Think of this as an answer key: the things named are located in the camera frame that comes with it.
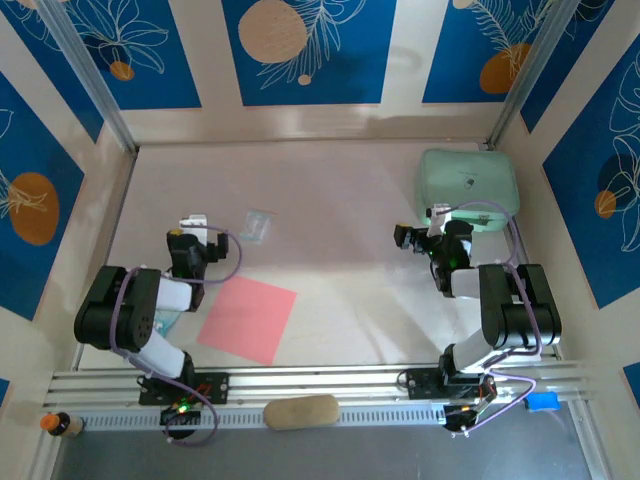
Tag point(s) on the pink cloth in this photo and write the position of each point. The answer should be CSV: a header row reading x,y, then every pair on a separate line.
x,y
247,320

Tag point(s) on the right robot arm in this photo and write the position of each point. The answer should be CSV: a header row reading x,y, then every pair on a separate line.
x,y
465,282

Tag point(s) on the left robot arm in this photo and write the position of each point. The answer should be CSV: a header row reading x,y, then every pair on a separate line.
x,y
175,295

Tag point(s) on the small clear plastic bag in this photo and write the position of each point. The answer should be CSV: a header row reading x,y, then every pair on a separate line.
x,y
256,226

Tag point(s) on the pale table mat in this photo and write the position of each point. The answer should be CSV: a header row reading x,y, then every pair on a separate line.
x,y
200,190

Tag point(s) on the teal plastic packet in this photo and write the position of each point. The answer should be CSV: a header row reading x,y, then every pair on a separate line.
x,y
169,321

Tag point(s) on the mint green zip pouch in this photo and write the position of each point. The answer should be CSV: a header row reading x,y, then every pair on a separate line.
x,y
465,175

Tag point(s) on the black controller board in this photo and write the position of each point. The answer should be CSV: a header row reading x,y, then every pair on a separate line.
x,y
462,419
180,414

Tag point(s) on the small blue box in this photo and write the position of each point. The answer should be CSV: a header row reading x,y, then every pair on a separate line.
x,y
541,402

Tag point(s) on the tan oval pad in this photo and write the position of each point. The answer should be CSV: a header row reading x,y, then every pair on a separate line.
x,y
301,412

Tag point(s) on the small bottle orange cap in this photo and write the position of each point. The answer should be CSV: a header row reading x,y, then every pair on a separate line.
x,y
62,425

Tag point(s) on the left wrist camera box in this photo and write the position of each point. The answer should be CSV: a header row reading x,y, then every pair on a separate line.
x,y
195,222

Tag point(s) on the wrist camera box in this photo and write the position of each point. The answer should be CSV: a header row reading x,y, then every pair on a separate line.
x,y
195,222
437,220

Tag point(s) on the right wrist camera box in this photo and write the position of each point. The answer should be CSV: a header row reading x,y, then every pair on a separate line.
x,y
437,220

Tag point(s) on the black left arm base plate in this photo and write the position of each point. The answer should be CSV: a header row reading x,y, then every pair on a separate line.
x,y
220,387

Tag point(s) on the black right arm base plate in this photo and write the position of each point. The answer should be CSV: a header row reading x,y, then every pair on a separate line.
x,y
420,382

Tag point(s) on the aluminium mounting rail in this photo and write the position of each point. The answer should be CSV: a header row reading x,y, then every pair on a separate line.
x,y
325,382

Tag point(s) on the aluminium frame post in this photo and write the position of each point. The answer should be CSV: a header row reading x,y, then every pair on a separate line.
x,y
525,75
90,75

